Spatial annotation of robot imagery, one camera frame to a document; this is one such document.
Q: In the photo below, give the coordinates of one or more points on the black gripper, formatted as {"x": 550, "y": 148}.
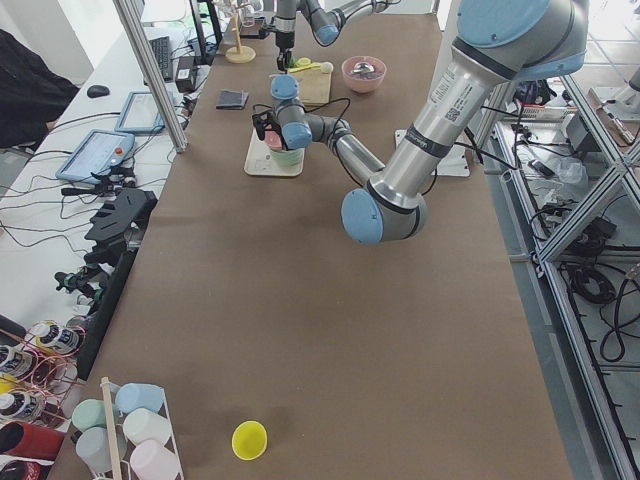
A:
{"x": 276, "y": 138}
{"x": 285, "y": 41}

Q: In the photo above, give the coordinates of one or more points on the small pink bowl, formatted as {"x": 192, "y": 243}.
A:
{"x": 273, "y": 140}

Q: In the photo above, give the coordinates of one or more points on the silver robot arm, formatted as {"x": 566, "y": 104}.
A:
{"x": 496, "y": 42}
{"x": 326, "y": 26}

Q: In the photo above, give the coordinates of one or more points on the green bowl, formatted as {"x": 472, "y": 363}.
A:
{"x": 287, "y": 158}

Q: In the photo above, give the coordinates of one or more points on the large pink bowl with ice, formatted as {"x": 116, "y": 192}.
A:
{"x": 359, "y": 85}

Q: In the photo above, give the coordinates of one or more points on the yellow plastic knife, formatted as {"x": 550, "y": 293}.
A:
{"x": 313, "y": 65}

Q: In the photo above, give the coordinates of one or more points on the cream rabbit tray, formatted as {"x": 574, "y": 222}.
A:
{"x": 258, "y": 162}

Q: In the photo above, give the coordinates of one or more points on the grey purple folded cloth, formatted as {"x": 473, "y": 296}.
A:
{"x": 232, "y": 100}

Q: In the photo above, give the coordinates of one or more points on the wooden stand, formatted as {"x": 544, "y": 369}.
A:
{"x": 238, "y": 53}

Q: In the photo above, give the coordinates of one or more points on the white garlic bulb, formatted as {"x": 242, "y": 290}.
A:
{"x": 326, "y": 66}

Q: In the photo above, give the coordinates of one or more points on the wooden cutting board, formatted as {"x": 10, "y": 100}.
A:
{"x": 314, "y": 85}

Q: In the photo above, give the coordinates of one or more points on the metal scoop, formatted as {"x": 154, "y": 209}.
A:
{"x": 363, "y": 70}

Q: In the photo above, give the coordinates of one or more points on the blue teach pendant far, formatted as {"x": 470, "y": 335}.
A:
{"x": 139, "y": 115}

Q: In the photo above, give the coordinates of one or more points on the blue teach pendant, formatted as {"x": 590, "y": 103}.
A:
{"x": 139, "y": 115}
{"x": 96, "y": 155}

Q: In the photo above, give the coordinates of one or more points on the black keyboard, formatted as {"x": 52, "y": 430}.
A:
{"x": 161, "y": 50}

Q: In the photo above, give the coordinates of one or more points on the blue teach pendant near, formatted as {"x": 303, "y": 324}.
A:
{"x": 96, "y": 155}

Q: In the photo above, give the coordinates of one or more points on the black computer mouse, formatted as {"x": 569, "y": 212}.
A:
{"x": 97, "y": 91}

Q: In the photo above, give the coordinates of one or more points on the black tool holder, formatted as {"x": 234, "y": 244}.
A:
{"x": 131, "y": 206}

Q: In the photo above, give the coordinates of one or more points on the blue plastic cup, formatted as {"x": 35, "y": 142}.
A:
{"x": 132, "y": 396}

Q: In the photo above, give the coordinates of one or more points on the yellow plastic cup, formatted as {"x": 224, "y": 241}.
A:
{"x": 249, "y": 440}

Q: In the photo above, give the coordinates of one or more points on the white plastic cup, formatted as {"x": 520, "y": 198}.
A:
{"x": 142, "y": 424}

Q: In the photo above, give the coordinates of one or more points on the wooden stick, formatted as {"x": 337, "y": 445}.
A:
{"x": 111, "y": 429}

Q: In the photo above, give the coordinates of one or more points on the green plastic cup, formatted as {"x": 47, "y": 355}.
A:
{"x": 89, "y": 413}

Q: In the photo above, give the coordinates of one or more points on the pink plastic cup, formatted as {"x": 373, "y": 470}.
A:
{"x": 151, "y": 460}

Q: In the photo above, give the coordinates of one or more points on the grey plastic cup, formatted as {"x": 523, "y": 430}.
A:
{"x": 93, "y": 449}

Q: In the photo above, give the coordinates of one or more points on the red can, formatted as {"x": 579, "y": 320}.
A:
{"x": 30, "y": 441}

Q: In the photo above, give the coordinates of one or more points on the aluminium frame post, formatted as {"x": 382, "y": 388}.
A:
{"x": 130, "y": 20}

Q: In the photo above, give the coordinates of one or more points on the copper wire bottle rack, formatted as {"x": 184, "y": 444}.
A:
{"x": 39, "y": 375}

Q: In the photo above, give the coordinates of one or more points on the white wire cup rack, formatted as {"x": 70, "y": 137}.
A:
{"x": 126, "y": 447}

